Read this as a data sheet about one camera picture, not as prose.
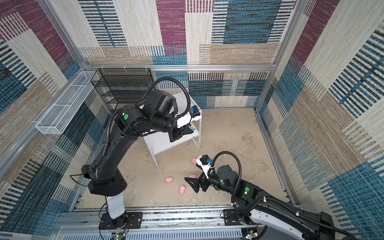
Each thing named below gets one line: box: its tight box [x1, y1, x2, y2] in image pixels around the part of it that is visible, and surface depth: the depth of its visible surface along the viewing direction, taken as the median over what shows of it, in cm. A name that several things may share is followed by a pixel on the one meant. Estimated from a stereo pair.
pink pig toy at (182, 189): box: [179, 184, 186, 194], surface depth 83 cm
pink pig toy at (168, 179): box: [164, 176, 174, 183], surface depth 87 cm
